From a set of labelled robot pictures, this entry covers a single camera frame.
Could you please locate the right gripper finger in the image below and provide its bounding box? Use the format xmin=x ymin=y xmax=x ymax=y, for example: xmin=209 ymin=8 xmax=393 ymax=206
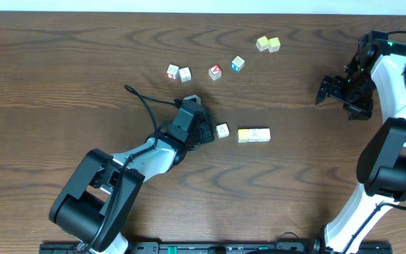
xmin=315 ymin=76 xmax=333 ymax=105
xmin=347 ymin=104 xmax=372 ymax=121

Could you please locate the wooden A block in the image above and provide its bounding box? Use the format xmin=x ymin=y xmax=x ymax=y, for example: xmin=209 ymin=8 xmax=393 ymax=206
xmin=216 ymin=123 xmax=230 ymax=138

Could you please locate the yellow top block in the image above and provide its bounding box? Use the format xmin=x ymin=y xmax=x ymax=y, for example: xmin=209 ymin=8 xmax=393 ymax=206
xmin=238 ymin=129 xmax=250 ymax=143

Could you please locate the yellow block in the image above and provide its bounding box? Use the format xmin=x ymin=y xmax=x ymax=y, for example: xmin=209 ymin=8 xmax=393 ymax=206
xmin=268 ymin=37 xmax=281 ymax=52
xmin=256 ymin=36 xmax=269 ymax=52
xmin=238 ymin=129 xmax=250 ymax=143

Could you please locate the wooden block with figure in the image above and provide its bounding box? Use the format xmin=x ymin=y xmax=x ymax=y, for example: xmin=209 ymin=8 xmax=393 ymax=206
xmin=248 ymin=128 xmax=260 ymax=143

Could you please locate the wooden block with M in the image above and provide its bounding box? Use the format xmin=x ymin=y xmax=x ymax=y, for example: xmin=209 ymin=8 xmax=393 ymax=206
xmin=259 ymin=128 xmax=271 ymax=142

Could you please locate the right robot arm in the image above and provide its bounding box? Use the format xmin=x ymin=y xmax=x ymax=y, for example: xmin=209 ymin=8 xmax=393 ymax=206
xmin=309 ymin=30 xmax=406 ymax=253

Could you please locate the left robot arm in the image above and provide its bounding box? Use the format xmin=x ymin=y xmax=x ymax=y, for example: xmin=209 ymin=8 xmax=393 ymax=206
xmin=49 ymin=95 xmax=214 ymax=253

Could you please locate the red A letter block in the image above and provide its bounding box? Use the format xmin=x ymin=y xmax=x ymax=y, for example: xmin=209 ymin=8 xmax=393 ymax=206
xmin=209 ymin=64 xmax=223 ymax=80

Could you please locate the plain wooden block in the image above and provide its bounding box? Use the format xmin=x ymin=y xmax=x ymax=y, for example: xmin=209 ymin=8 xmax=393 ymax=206
xmin=178 ymin=67 xmax=192 ymax=82

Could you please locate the yellow block far right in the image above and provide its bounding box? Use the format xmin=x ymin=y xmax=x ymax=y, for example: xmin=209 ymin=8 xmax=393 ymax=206
xmin=268 ymin=37 xmax=281 ymax=52

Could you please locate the red sided block far left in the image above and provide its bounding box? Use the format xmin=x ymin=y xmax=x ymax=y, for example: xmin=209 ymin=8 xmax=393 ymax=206
xmin=166 ymin=64 xmax=179 ymax=80

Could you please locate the yellow block far left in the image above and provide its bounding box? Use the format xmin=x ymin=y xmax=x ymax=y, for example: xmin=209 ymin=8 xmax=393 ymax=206
xmin=256 ymin=36 xmax=269 ymax=52

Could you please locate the blue sided letter block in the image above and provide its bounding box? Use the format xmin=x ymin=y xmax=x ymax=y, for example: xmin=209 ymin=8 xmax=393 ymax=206
xmin=231 ymin=56 xmax=245 ymax=72

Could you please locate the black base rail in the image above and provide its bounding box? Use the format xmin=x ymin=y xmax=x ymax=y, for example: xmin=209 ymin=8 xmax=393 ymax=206
xmin=39 ymin=239 xmax=393 ymax=254

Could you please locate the left black cable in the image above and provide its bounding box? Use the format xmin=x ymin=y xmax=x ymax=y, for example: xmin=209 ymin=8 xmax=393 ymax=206
xmin=75 ymin=84 xmax=183 ymax=253

